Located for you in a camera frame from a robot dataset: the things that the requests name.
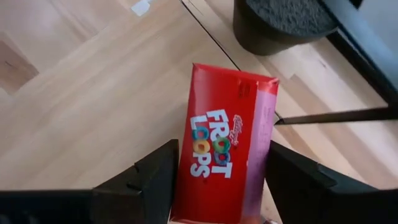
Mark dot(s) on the red Froot Loops cereal box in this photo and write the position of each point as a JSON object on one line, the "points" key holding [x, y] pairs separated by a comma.
{"points": [[211, 93]]}

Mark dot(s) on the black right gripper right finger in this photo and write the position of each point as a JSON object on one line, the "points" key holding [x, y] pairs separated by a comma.
{"points": [[311, 193]]}

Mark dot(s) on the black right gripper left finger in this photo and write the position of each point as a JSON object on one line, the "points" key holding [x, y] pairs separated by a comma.
{"points": [[140, 193]]}

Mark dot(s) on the black aluminium rig frame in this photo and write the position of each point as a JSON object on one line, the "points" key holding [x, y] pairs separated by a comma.
{"points": [[367, 65]]}

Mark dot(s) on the white label sticker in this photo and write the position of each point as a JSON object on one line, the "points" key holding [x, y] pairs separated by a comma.
{"points": [[141, 7]]}

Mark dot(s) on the black plant pot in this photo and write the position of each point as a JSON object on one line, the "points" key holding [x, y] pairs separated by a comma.
{"points": [[264, 40]]}

